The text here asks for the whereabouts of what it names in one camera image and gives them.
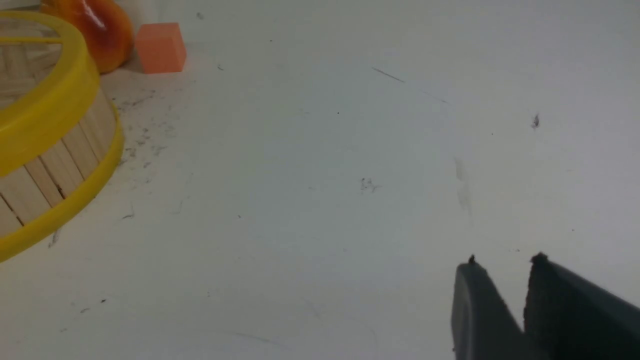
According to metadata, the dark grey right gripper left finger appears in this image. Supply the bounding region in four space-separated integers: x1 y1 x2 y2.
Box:
450 255 533 360

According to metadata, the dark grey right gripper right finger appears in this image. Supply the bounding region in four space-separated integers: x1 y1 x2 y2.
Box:
523 253 640 360

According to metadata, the yellow rimmed bamboo steamer basket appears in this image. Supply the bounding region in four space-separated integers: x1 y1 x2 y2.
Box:
1 10 124 261

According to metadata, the orange yellow toy pear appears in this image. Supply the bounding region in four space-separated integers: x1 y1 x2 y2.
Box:
39 0 134 75

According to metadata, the orange foam cube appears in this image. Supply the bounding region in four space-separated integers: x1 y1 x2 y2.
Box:
135 22 187 75

